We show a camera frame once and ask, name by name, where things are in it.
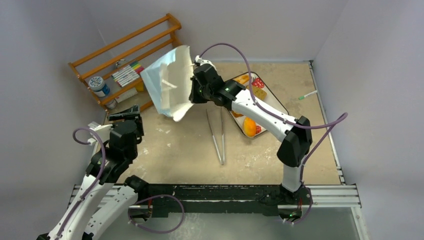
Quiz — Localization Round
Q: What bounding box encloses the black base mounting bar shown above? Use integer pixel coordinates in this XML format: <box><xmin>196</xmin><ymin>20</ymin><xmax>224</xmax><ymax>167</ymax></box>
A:
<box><xmin>124</xmin><ymin>175</ymin><xmax>312</xmax><ymax>221</ymax></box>

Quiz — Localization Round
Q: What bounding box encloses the white strawberry tray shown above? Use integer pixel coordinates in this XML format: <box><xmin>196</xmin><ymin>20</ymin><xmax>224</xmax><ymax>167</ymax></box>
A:
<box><xmin>229</xmin><ymin>72</ymin><xmax>289</xmax><ymax>138</ymax></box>

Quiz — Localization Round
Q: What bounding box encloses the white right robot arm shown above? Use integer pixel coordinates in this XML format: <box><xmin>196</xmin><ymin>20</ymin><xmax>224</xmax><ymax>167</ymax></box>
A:
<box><xmin>189</xmin><ymin>63</ymin><xmax>312</xmax><ymax>204</ymax></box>

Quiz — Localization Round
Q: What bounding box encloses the round brown bread slice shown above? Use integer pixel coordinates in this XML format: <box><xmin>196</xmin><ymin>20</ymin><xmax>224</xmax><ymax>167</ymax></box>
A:
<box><xmin>252</xmin><ymin>86</ymin><xmax>267</xmax><ymax>101</ymax></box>

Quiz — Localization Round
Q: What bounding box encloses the green capped marker pen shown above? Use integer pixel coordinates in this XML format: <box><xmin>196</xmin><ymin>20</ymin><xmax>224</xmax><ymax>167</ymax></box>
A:
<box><xmin>298</xmin><ymin>90</ymin><xmax>318</xmax><ymax>100</ymax></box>

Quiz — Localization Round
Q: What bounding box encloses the yellow sponge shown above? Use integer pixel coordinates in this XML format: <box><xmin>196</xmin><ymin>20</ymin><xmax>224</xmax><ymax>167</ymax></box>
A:
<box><xmin>135</xmin><ymin>81</ymin><xmax>145</xmax><ymax>92</ymax></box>

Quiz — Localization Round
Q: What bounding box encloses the long fake bread loaf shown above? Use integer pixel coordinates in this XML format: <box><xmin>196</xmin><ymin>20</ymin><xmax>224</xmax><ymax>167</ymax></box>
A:
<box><xmin>234</xmin><ymin>73</ymin><xmax>250</xmax><ymax>86</ymax></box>

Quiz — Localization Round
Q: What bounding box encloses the light blue paper bag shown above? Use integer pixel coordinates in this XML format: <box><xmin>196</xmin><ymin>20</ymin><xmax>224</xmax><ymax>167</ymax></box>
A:
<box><xmin>140</xmin><ymin>45</ymin><xmax>194</xmax><ymax>122</ymax></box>

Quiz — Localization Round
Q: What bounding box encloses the aluminium rail frame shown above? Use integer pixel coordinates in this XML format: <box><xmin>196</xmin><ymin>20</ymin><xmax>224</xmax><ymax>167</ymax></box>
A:
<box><xmin>68</xmin><ymin>183</ymin><xmax>368</xmax><ymax>240</ymax></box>

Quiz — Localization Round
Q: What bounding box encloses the pack of coloured markers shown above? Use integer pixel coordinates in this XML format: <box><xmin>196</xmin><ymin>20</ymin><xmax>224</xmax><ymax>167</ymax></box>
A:
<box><xmin>111</xmin><ymin>61</ymin><xmax>144</xmax><ymax>88</ymax></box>

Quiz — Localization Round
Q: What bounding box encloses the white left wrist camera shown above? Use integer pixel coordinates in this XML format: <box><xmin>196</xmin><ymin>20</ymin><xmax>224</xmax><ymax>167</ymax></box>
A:
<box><xmin>87</xmin><ymin>121</ymin><xmax>113</xmax><ymax>146</ymax></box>

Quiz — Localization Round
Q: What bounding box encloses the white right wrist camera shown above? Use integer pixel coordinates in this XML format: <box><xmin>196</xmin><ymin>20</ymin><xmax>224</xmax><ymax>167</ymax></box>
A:
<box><xmin>193</xmin><ymin>55</ymin><xmax>216</xmax><ymax>69</ymax></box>

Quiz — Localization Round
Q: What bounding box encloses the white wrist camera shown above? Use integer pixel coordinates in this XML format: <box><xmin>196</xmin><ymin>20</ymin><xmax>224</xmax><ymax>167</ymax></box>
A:
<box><xmin>87</xmin><ymin>121</ymin><xmax>113</xmax><ymax>146</ymax></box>
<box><xmin>193</xmin><ymin>55</ymin><xmax>216</xmax><ymax>69</ymax></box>

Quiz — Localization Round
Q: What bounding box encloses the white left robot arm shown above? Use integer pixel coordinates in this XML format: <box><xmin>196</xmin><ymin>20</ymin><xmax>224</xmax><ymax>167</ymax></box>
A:
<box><xmin>38</xmin><ymin>104</ymin><xmax>149</xmax><ymax>240</ymax></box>

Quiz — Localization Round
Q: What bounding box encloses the small white box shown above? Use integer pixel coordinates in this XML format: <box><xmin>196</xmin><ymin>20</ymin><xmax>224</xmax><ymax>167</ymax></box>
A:
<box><xmin>115</xmin><ymin>87</ymin><xmax>138</xmax><ymax>103</ymax></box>

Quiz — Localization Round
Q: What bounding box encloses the orange wooden shelf rack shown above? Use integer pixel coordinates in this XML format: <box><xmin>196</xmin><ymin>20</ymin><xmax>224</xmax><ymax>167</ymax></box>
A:
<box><xmin>68</xmin><ymin>13</ymin><xmax>182</xmax><ymax>114</ymax></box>

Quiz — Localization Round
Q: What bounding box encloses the small clear bottle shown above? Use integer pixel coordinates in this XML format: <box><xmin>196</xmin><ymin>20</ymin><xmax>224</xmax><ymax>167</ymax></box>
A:
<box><xmin>105</xmin><ymin>99</ymin><xmax>118</xmax><ymax>109</ymax></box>

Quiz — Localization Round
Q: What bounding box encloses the orange fake pastry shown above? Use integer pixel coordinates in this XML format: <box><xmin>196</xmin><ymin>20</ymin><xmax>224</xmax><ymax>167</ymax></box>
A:
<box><xmin>242</xmin><ymin>117</ymin><xmax>257</xmax><ymax>138</ymax></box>

